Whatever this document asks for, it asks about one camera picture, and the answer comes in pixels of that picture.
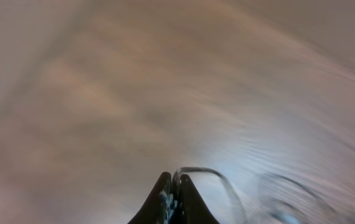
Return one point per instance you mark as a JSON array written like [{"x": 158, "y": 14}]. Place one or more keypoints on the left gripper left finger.
[{"x": 154, "y": 208}]

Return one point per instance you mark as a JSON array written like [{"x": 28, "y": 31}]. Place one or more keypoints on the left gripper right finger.
[{"x": 192, "y": 208}]

